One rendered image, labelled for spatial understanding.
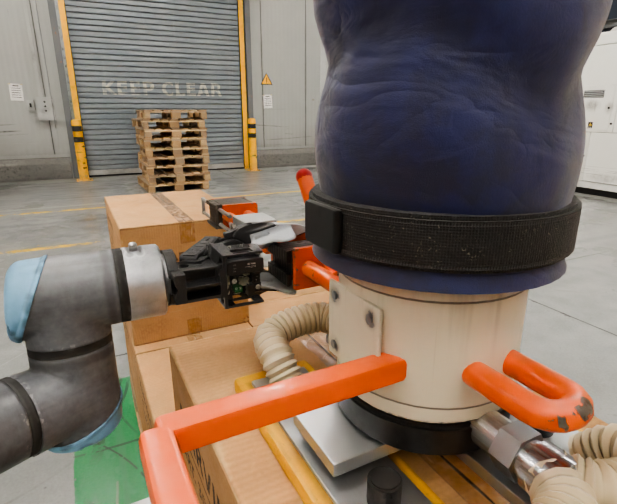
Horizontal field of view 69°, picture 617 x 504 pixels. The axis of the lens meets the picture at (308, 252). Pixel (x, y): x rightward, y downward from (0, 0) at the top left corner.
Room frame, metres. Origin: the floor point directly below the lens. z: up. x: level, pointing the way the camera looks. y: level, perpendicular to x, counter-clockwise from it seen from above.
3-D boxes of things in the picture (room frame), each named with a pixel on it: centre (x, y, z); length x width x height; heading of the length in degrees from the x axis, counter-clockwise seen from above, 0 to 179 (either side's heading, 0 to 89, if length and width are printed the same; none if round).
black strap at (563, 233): (0.40, -0.11, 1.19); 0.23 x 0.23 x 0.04
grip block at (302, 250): (0.62, 0.00, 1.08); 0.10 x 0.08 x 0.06; 117
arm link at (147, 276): (0.53, 0.20, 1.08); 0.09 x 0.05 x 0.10; 26
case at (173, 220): (1.67, 0.53, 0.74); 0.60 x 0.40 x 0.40; 27
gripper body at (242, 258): (0.56, 0.12, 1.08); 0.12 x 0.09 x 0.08; 116
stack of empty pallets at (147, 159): (8.11, 2.41, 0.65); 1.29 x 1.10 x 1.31; 26
